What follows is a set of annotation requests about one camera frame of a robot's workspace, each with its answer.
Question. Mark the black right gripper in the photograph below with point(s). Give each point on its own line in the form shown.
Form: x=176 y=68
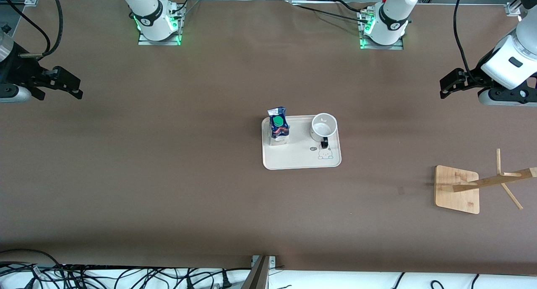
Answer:
x=17 y=69

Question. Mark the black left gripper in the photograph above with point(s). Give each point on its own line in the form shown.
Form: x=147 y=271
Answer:
x=475 y=80

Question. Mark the blue milk carton green cap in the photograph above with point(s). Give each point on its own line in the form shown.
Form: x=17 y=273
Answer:
x=277 y=131

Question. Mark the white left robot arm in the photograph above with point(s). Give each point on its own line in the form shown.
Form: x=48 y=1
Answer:
x=499 y=66

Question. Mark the wooden cup rack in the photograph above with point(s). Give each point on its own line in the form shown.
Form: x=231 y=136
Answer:
x=455 y=196

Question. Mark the cream rabbit print tray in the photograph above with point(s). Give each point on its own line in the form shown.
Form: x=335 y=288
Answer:
x=302 y=154

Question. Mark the aluminium profile bar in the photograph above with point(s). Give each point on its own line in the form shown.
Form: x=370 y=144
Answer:
x=260 y=274

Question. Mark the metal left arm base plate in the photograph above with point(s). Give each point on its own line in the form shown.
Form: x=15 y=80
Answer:
x=398 y=46

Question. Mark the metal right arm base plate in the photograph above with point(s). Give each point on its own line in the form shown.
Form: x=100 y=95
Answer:
x=144 y=42

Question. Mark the metal corner bracket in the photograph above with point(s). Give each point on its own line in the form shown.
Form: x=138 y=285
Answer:
x=514 y=9

